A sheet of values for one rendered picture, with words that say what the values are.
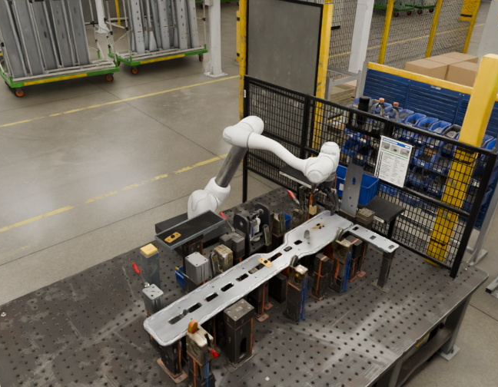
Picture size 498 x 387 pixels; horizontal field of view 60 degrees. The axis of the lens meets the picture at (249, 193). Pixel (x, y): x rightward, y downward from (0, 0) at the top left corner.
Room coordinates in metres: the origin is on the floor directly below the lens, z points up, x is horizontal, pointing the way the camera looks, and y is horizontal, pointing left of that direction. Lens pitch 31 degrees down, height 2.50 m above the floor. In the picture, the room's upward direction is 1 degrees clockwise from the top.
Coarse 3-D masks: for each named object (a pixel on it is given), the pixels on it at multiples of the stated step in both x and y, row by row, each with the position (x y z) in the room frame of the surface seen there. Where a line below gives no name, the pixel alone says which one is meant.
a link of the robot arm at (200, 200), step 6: (198, 192) 2.46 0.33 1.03; (204, 192) 2.46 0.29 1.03; (192, 198) 2.42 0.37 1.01; (198, 198) 2.40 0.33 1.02; (204, 198) 2.41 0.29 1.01; (210, 198) 2.45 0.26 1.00; (192, 204) 2.40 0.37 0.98; (198, 204) 2.38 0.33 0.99; (204, 204) 2.39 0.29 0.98; (210, 204) 2.42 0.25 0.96; (216, 204) 2.50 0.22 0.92; (192, 210) 2.38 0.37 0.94; (198, 210) 2.37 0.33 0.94; (204, 210) 2.38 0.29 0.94; (192, 216) 2.38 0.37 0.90
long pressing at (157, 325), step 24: (336, 216) 2.26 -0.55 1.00; (288, 240) 2.00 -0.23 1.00; (312, 240) 2.00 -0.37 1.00; (240, 264) 1.78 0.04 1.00; (288, 264) 1.79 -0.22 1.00; (216, 288) 1.60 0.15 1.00; (240, 288) 1.60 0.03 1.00; (168, 312) 1.43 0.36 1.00; (192, 312) 1.44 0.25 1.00; (216, 312) 1.44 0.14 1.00; (168, 336) 1.29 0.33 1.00
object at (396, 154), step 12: (384, 144) 2.49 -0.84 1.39; (396, 144) 2.43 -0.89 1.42; (408, 144) 2.38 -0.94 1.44; (384, 156) 2.48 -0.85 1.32; (396, 156) 2.42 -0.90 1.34; (408, 156) 2.37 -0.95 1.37; (384, 168) 2.47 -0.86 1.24; (396, 168) 2.41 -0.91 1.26; (408, 168) 2.36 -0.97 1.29; (384, 180) 2.45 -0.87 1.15; (396, 180) 2.40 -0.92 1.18
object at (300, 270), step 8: (296, 264) 1.75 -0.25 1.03; (296, 272) 1.69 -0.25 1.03; (304, 272) 1.68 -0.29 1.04; (288, 280) 1.73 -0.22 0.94; (296, 280) 1.70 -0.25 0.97; (304, 280) 1.69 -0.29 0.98; (296, 288) 1.68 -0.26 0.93; (288, 296) 1.72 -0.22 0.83; (296, 296) 1.69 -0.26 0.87; (304, 296) 1.69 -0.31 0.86; (288, 304) 1.71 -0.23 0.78; (296, 304) 1.68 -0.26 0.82; (288, 312) 1.71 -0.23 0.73; (296, 312) 1.67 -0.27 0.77; (296, 320) 1.67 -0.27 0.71
